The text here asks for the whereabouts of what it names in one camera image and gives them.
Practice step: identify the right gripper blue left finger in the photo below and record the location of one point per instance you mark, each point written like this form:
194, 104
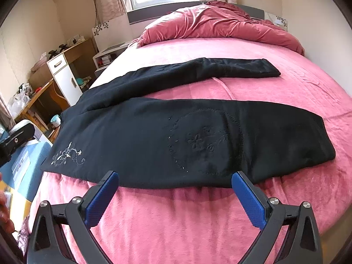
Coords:
48, 243

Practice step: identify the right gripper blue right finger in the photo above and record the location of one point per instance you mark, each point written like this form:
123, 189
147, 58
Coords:
302, 241

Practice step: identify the black embroidered pants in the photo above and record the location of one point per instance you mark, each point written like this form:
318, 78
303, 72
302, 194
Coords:
157, 144

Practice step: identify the person left hand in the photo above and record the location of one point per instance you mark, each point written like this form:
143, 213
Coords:
6, 223

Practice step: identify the clear plastic bag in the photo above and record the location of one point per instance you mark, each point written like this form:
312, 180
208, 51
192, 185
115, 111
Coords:
17, 103

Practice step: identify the wooden desk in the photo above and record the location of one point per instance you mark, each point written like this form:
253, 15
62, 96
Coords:
48, 100

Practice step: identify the teal white cup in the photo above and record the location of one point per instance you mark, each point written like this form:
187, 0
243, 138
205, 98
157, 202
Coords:
56, 121

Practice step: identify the blue box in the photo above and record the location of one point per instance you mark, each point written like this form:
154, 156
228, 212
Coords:
23, 172

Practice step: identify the pink bed sheet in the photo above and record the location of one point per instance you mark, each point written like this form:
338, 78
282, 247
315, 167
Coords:
208, 224

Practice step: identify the white cabinet with drawer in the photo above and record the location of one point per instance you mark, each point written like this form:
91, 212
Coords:
63, 76

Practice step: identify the white low bedside shelf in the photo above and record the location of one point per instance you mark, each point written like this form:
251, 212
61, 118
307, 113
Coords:
105, 57

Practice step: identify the white floral panel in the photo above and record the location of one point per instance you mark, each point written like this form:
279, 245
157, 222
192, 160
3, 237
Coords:
112, 32

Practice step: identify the dark grey headboard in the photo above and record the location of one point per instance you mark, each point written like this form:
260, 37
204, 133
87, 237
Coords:
157, 11

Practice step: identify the dark pink duvet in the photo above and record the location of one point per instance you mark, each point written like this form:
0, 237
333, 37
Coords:
216, 19

